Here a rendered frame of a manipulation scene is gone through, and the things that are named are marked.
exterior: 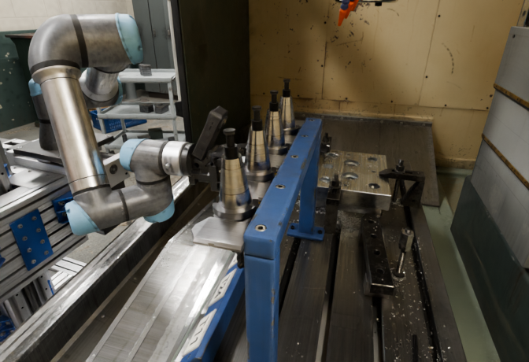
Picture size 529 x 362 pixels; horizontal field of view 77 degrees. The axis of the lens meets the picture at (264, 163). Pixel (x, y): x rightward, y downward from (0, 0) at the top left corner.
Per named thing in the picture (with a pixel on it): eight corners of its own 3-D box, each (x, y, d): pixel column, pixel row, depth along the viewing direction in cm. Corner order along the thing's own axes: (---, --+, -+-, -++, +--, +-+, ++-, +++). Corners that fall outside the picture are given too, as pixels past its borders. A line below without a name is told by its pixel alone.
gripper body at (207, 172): (249, 177, 74) (199, 172, 77) (246, 142, 70) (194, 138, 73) (237, 194, 67) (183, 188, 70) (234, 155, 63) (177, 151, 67)
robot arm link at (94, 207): (4, 2, 66) (73, 238, 63) (67, 2, 71) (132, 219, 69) (14, 33, 75) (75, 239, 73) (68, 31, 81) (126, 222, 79)
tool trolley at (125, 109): (107, 164, 341) (86, 69, 300) (126, 147, 382) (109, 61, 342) (190, 166, 337) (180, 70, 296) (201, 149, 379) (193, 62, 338)
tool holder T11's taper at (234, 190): (247, 211, 43) (244, 164, 40) (214, 208, 44) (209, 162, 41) (254, 193, 47) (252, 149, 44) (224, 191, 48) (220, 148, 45)
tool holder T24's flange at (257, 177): (269, 191, 52) (270, 178, 51) (234, 186, 54) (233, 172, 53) (279, 174, 58) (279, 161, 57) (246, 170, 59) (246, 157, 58)
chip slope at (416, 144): (246, 199, 161) (246, 149, 150) (278, 148, 219) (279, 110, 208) (447, 228, 139) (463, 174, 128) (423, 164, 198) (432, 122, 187)
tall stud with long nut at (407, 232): (392, 277, 76) (402, 231, 71) (391, 269, 79) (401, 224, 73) (405, 279, 76) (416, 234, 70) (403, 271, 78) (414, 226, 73)
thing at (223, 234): (183, 243, 40) (183, 238, 39) (202, 219, 44) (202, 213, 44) (238, 253, 38) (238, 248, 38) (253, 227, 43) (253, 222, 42)
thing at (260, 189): (219, 197, 49) (219, 193, 49) (231, 181, 54) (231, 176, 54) (264, 204, 48) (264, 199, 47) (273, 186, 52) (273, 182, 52)
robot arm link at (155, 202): (124, 219, 79) (115, 177, 75) (169, 204, 85) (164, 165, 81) (133, 234, 73) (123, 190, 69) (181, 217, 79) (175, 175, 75)
